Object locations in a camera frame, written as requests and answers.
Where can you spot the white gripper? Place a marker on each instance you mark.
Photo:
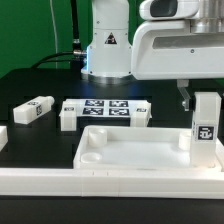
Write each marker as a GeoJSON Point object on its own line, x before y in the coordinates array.
{"type": "Point", "coordinates": [168, 50]}

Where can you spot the white desk top tray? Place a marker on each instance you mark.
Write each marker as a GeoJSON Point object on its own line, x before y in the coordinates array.
{"type": "Point", "coordinates": [136, 148]}

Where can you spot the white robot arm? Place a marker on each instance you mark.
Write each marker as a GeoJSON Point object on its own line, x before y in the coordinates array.
{"type": "Point", "coordinates": [109, 53]}

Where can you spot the white front fence bar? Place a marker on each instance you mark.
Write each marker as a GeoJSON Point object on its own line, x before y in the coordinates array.
{"type": "Point", "coordinates": [206, 184]}

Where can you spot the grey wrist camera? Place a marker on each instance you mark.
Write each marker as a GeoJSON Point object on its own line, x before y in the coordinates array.
{"type": "Point", "coordinates": [168, 9]}

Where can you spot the white marker base plate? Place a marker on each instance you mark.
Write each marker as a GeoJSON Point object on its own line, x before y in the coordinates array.
{"type": "Point", "coordinates": [122, 108]}

